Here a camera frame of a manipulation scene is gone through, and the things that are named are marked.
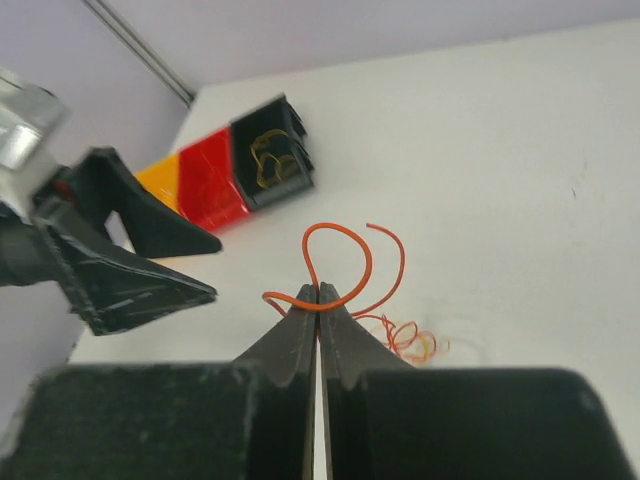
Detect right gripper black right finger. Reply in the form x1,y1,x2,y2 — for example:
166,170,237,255
318,307,635,479

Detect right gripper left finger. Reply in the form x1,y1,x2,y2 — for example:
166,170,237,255
1,308,316,479

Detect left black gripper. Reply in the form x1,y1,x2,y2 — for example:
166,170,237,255
1,147,222,336

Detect orange red cables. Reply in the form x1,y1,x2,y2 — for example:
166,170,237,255
352,313,451,366

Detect orange thick cable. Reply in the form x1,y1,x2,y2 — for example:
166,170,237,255
261,222,407,321

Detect yellow grey striped cable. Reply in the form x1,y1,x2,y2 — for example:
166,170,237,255
248,128,301,190

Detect yellow plastic bin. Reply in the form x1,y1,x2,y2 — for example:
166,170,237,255
134,154,179,213

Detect red plastic bin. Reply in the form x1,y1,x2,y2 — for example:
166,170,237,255
177,126,250,232

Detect black plastic bin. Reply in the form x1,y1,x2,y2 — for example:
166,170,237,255
230,94,314,212

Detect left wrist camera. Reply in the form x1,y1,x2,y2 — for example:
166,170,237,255
1,69,68,223

